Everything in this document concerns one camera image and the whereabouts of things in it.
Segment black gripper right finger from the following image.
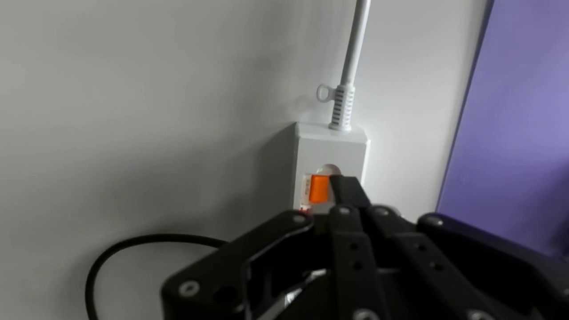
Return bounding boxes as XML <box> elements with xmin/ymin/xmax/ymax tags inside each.
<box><xmin>361</xmin><ymin>202</ymin><xmax>569</xmax><ymax>320</ymax></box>

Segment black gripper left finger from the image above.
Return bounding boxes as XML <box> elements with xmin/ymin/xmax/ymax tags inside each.
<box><xmin>159</xmin><ymin>174</ymin><xmax>391</xmax><ymax>320</ymax></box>

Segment white power strip orange switch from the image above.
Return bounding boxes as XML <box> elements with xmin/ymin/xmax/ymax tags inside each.
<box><xmin>263</xmin><ymin>120</ymin><xmax>370</xmax><ymax>216</ymax></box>

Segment purple mat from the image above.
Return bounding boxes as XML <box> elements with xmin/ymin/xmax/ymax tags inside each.
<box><xmin>434</xmin><ymin>0</ymin><xmax>569</xmax><ymax>257</ymax></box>

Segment white power cable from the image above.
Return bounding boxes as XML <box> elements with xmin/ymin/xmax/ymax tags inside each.
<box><xmin>315</xmin><ymin>0</ymin><xmax>374</xmax><ymax>133</ymax></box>

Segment black power cable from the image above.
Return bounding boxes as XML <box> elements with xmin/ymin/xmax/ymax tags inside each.
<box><xmin>84</xmin><ymin>232</ymin><xmax>230</xmax><ymax>320</ymax></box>

